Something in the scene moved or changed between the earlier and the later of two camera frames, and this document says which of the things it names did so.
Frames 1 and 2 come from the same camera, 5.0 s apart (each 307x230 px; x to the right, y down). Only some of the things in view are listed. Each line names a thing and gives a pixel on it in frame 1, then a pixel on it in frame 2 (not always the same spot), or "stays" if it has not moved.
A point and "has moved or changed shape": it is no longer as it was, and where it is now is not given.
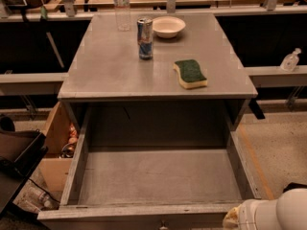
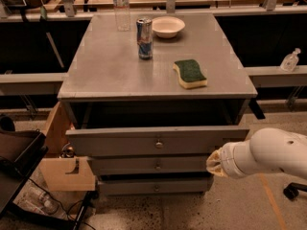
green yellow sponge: [189, 74] stays
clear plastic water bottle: [122, 8] stays
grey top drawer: [153, 169] has moved or changed shape
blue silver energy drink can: [145, 37] stays
